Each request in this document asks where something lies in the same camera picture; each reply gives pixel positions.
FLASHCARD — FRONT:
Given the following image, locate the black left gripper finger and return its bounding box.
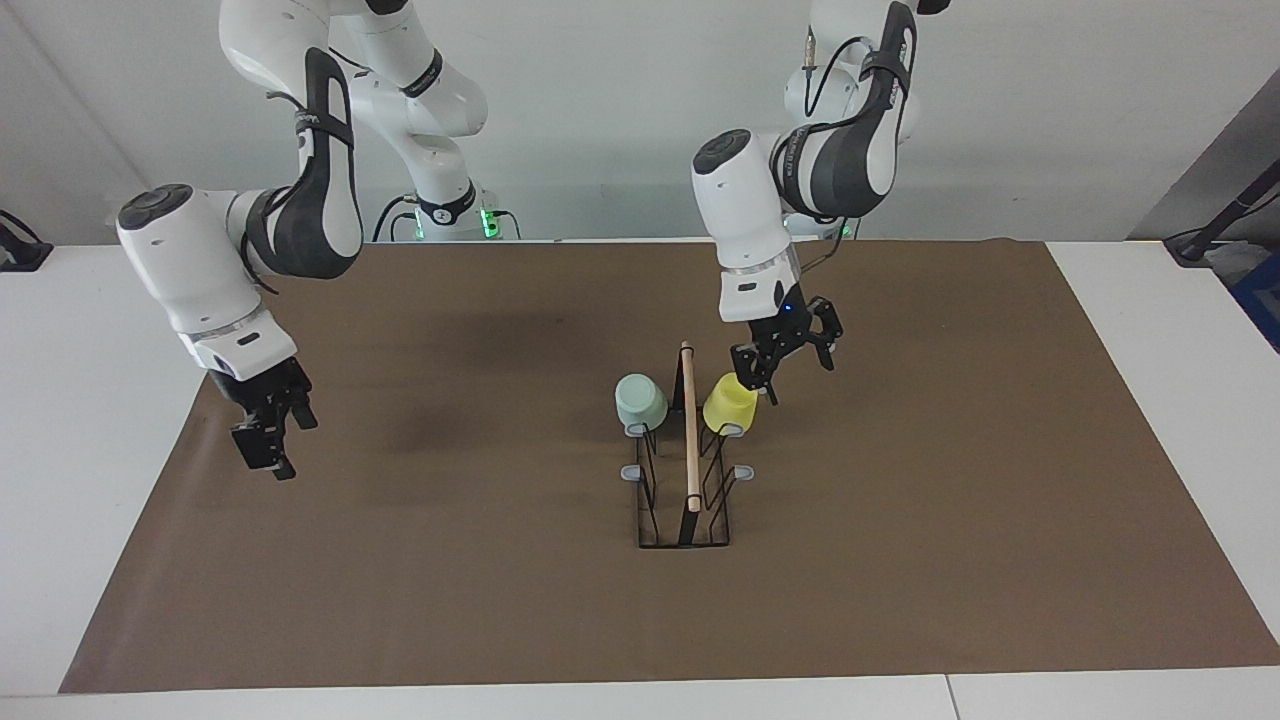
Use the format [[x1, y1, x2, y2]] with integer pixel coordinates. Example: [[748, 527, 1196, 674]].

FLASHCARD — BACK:
[[732, 342, 789, 407], [810, 297, 845, 372]]

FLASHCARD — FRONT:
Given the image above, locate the yellow plastic cup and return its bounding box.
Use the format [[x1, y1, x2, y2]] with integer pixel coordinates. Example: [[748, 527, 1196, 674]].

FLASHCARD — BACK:
[[703, 373, 759, 438]]

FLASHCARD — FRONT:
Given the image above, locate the pale green plastic cup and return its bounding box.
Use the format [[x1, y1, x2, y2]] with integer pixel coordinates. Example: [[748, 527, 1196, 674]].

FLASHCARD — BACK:
[[614, 373, 669, 437]]

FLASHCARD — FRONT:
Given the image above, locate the brown table mat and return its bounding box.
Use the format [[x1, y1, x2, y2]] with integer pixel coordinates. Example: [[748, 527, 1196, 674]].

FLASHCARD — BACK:
[[60, 240, 1280, 694]]

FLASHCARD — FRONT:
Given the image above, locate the black stand with base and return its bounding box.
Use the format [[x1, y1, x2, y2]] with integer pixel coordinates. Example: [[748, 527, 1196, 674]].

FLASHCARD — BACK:
[[1163, 185, 1280, 266]]

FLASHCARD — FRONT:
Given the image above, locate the blue crate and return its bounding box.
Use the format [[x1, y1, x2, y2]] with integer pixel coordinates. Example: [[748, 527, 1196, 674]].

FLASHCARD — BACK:
[[1230, 250, 1280, 353]]

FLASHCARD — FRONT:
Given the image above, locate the black wire cup rack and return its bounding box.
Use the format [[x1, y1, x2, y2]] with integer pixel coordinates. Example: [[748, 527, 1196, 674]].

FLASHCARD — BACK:
[[620, 340, 755, 549]]

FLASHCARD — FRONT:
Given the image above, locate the small black box with cable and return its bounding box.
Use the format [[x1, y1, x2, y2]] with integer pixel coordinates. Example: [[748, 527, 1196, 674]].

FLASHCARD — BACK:
[[0, 210, 53, 273]]

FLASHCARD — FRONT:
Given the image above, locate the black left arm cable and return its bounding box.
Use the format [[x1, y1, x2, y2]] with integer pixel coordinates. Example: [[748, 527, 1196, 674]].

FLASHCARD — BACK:
[[804, 33, 907, 126]]

